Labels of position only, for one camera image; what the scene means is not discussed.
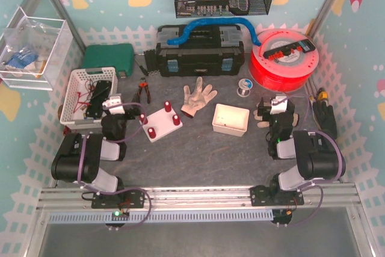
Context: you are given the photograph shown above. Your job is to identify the white perforated basket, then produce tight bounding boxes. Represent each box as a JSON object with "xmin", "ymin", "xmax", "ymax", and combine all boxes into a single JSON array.
[{"xmin": 60, "ymin": 67, "xmax": 118, "ymax": 130}]

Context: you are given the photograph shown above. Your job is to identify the orange black pliers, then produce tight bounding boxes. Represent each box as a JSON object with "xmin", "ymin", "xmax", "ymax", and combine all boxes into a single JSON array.
[{"xmin": 132, "ymin": 78, "xmax": 153, "ymax": 106}]

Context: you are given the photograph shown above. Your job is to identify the black battery holder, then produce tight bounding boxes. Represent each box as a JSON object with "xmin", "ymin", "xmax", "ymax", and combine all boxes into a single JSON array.
[{"xmin": 85, "ymin": 80, "xmax": 112, "ymax": 119}]

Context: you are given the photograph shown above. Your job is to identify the white knit glove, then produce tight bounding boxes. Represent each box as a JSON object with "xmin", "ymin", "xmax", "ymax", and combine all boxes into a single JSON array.
[
  {"xmin": 253, "ymin": 110, "xmax": 300, "ymax": 128},
  {"xmin": 180, "ymin": 76, "xmax": 218, "ymax": 118}
]

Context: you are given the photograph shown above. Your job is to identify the green plastic case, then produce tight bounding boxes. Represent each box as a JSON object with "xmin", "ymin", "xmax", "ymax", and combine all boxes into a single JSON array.
[{"xmin": 81, "ymin": 43, "xmax": 135, "ymax": 77}]

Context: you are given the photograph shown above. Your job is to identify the black rubber glove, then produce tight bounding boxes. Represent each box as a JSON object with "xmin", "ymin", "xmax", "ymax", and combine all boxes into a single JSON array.
[{"xmin": 312, "ymin": 101, "xmax": 337, "ymax": 140}]

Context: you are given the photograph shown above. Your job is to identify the blue corrugated hose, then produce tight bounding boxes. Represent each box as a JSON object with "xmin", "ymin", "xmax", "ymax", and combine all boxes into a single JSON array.
[{"xmin": 167, "ymin": 17, "xmax": 262, "ymax": 47}]

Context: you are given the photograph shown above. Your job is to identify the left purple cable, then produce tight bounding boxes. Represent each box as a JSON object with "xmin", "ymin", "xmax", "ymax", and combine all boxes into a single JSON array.
[{"xmin": 76, "ymin": 102, "xmax": 147, "ymax": 193}]

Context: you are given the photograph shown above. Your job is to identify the blue white gloves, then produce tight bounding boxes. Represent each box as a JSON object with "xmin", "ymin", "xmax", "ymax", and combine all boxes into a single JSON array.
[{"xmin": 6, "ymin": 47, "xmax": 39, "ymax": 69}]

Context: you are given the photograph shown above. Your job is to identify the aluminium rail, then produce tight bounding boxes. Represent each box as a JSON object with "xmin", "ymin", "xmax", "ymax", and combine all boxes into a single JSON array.
[{"xmin": 37, "ymin": 182, "xmax": 362, "ymax": 212}]

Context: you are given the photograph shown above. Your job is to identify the grey slotted cable duct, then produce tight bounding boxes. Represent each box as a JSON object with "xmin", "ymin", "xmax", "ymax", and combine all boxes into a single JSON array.
[{"xmin": 48, "ymin": 209, "xmax": 273, "ymax": 224}]

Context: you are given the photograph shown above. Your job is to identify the white peg board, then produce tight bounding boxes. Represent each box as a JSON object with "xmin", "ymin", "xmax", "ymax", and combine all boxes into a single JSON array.
[{"xmin": 140, "ymin": 108, "xmax": 183, "ymax": 143}]

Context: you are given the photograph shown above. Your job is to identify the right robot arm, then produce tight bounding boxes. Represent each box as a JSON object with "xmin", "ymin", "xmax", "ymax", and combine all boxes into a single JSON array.
[{"xmin": 250, "ymin": 91, "xmax": 346, "ymax": 206}]

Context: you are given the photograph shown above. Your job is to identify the large red spring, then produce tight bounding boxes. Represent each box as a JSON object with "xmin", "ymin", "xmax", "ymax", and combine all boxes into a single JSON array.
[
  {"xmin": 164, "ymin": 101, "xmax": 171, "ymax": 113},
  {"xmin": 147, "ymin": 127, "xmax": 156, "ymax": 139},
  {"xmin": 140, "ymin": 114, "xmax": 148, "ymax": 125},
  {"xmin": 172, "ymin": 114, "xmax": 180, "ymax": 126}
]

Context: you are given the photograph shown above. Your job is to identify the black power strip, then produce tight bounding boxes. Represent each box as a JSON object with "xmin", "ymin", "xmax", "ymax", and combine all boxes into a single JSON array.
[{"xmin": 263, "ymin": 39, "xmax": 316, "ymax": 60}]

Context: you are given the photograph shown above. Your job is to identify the solder wire spool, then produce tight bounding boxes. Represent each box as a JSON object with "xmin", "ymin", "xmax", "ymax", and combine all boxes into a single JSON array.
[{"xmin": 236, "ymin": 78, "xmax": 253, "ymax": 98}]

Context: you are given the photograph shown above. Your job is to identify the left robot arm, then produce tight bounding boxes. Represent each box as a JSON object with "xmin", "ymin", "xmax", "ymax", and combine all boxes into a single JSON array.
[{"xmin": 51, "ymin": 100, "xmax": 140, "ymax": 208}]

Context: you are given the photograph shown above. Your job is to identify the white spring tray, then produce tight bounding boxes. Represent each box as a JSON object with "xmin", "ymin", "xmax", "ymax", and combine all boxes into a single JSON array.
[{"xmin": 212, "ymin": 104, "xmax": 250, "ymax": 137}]

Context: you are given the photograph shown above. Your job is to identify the black tool box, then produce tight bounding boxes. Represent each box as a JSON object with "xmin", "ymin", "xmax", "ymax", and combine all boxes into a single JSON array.
[{"xmin": 155, "ymin": 25, "xmax": 245, "ymax": 77}]

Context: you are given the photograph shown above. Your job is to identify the clear acrylic box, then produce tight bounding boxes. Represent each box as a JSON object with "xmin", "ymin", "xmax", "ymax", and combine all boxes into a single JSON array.
[{"xmin": 1, "ymin": 7, "xmax": 73, "ymax": 91}]

